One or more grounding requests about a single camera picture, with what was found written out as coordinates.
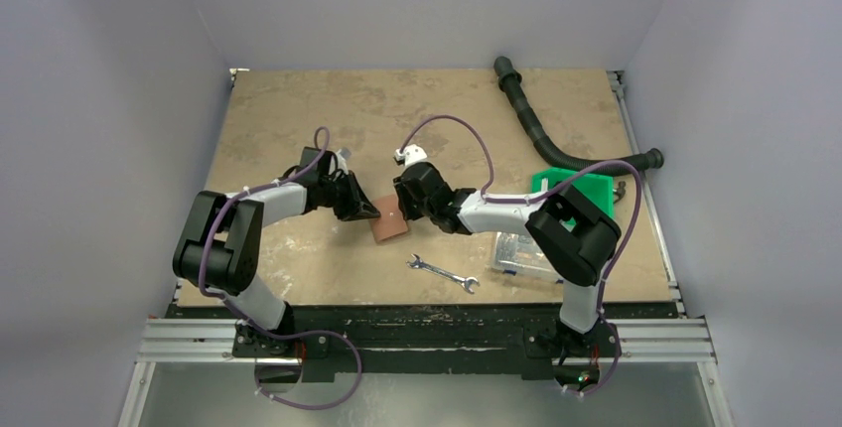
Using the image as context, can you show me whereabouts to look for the silver open-end wrench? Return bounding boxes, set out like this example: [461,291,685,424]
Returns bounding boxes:
[405,254,481,295]

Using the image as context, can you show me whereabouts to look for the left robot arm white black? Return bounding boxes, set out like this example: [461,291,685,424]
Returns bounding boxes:
[172,147,380,356]

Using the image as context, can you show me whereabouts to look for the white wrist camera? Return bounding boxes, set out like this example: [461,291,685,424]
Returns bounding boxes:
[332,147,351,176]
[393,144,428,168]

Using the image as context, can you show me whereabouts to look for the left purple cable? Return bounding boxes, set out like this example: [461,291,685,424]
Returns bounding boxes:
[197,126,365,412]

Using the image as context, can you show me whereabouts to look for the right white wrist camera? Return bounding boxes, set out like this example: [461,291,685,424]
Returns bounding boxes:
[393,144,428,168]

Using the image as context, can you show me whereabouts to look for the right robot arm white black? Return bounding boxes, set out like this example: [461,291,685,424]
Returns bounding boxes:
[393,162,622,358]

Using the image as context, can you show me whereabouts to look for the green plastic bin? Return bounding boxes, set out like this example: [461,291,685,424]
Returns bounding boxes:
[530,168,615,217]

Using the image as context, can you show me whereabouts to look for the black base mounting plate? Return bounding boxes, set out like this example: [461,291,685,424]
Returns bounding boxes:
[229,304,679,386]

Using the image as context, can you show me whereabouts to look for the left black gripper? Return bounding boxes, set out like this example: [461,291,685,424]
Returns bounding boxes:
[319,171,377,222]

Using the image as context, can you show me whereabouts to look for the black corrugated hose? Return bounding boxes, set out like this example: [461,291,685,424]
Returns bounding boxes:
[492,55,665,178]

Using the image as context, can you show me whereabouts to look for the brown leather card holder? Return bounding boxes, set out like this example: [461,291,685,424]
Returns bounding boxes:
[369,195,409,243]

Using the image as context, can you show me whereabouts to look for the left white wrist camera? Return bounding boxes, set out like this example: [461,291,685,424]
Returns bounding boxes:
[332,147,351,176]

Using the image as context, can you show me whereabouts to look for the clear plastic screw box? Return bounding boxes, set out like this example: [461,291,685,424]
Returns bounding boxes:
[491,232,564,284]

